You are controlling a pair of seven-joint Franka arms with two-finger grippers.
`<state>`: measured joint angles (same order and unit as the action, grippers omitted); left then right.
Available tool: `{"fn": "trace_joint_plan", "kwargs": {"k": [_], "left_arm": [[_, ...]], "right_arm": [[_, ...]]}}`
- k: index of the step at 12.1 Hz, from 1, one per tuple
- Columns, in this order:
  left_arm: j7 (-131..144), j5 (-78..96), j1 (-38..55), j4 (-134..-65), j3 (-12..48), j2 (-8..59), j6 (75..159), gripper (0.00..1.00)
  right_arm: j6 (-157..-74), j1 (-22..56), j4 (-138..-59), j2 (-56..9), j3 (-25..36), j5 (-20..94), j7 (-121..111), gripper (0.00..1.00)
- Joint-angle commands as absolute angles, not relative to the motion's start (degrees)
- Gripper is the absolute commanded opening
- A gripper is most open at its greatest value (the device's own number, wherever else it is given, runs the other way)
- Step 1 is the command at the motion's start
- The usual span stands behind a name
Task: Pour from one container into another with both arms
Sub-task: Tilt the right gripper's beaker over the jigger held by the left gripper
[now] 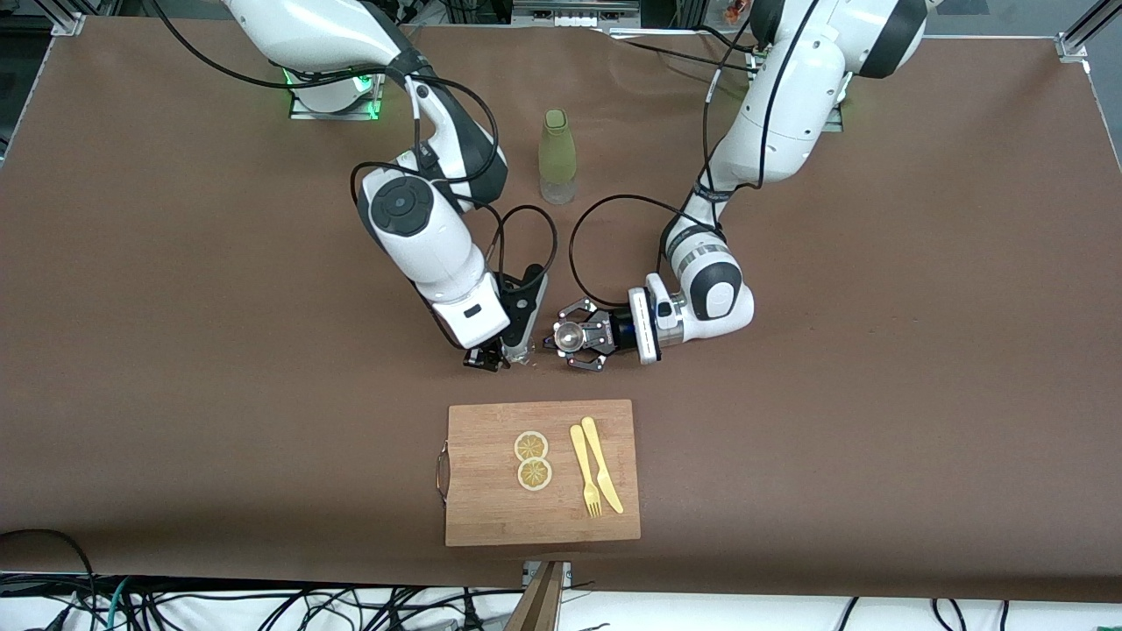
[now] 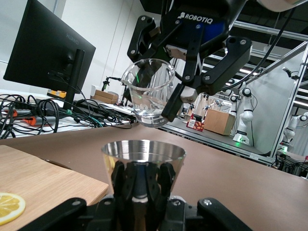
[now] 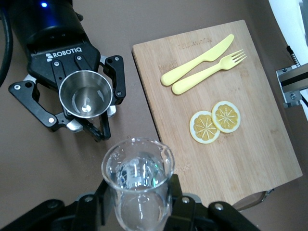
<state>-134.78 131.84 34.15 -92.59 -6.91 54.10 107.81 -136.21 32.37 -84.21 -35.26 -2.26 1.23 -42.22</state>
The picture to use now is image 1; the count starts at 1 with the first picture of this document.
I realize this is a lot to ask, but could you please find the yellow plastic fork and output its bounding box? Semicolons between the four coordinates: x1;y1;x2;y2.
570;424;604;519

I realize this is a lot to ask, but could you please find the yellow plastic knife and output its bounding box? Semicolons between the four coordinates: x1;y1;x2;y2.
581;416;625;515

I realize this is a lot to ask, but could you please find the wooden cutting board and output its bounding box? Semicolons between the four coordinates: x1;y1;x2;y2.
436;399;642;548

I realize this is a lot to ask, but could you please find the green sleeved glass bottle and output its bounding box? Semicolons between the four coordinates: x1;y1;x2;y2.
538;108;578;206

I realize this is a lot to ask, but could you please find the grey power strip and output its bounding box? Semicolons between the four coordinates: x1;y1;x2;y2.
513;0;641;29

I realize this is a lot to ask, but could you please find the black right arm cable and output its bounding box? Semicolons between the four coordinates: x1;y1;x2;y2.
145;0;558;290

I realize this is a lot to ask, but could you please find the wooden camera post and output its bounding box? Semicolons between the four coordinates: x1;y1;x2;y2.
504;561;566;631

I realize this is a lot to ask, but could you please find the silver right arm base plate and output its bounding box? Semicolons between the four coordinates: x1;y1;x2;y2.
289;74;384;121

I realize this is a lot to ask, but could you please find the black table cable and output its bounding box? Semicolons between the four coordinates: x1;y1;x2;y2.
605;25;756;80

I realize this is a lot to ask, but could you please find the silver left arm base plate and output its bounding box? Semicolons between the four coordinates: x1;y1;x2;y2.
745;48;844;132

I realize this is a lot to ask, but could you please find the teal floor cable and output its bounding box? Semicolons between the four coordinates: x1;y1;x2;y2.
103;577;132;631

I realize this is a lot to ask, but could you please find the black floor cable loop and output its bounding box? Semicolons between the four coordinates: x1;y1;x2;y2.
0;528;99;631

